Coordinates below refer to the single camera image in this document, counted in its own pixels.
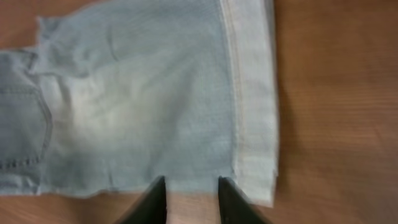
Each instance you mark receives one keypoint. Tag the light blue denim shorts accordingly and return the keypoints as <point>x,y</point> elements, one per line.
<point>120,93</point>

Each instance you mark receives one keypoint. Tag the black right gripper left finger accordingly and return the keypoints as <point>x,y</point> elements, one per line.
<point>151,207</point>

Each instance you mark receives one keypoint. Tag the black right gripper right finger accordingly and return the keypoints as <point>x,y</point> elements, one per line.
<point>233,207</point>

